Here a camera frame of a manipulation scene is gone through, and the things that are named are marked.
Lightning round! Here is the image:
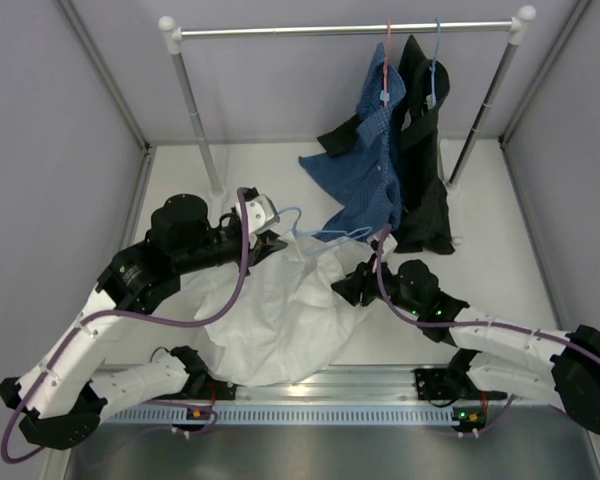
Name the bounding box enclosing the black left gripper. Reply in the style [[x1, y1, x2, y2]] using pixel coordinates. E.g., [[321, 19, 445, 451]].
[[174, 224, 287, 276]]

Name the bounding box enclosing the perforated cable duct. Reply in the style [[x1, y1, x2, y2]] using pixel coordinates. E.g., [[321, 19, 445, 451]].
[[106, 404, 479, 426]]

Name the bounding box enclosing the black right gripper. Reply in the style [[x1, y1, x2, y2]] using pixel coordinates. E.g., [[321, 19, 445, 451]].
[[331, 252, 422, 316]]

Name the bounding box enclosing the light blue hanger with black shirt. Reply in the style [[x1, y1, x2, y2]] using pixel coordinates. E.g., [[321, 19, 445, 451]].
[[427, 18, 442, 110]]

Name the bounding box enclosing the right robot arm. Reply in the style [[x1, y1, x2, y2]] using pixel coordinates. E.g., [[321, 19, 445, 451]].
[[331, 258, 600, 435]]

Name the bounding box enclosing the aluminium frame post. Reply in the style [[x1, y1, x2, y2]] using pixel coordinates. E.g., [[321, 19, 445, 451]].
[[54, 0, 155, 247], [497, 0, 596, 361]]

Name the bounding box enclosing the white clothes rack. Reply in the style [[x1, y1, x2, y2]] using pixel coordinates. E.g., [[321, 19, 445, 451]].
[[157, 6, 537, 196]]

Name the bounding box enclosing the pink hanger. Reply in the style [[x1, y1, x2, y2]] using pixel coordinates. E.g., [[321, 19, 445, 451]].
[[381, 19, 391, 107]]

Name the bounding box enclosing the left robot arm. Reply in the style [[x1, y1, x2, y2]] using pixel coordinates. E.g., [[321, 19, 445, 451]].
[[0, 188, 286, 464]]

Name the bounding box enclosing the right aluminium frame post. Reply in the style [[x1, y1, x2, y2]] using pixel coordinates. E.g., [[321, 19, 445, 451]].
[[497, 0, 596, 361]]

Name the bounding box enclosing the black shirt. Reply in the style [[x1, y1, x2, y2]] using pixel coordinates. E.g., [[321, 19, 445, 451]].
[[318, 36, 455, 255]]

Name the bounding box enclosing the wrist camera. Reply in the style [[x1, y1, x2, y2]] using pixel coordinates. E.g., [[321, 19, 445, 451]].
[[367, 231, 398, 260], [245, 195, 280, 235]]

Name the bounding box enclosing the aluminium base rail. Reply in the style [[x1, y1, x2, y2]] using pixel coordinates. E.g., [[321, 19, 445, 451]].
[[229, 363, 600, 401]]

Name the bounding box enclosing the white shirt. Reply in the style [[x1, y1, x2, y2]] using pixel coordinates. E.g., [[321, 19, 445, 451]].
[[190, 233, 372, 387]]

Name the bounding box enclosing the blue checked shirt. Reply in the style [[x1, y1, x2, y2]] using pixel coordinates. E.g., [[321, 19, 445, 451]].
[[299, 43, 406, 234]]

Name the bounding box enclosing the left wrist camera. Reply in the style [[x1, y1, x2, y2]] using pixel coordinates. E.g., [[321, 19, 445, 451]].
[[245, 195, 280, 235]]

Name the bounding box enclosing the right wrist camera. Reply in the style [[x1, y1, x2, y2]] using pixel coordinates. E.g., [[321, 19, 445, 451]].
[[367, 231, 398, 260]]

